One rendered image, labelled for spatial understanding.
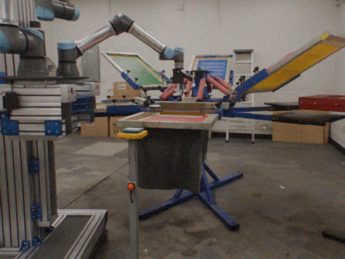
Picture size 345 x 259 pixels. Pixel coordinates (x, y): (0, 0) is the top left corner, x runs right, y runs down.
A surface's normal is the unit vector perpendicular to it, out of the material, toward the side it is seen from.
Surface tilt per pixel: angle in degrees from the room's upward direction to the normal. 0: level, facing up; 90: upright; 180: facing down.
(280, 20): 90
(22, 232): 90
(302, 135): 72
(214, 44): 90
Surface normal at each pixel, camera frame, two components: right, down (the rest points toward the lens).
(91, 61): -0.23, 0.15
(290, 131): -0.22, -0.07
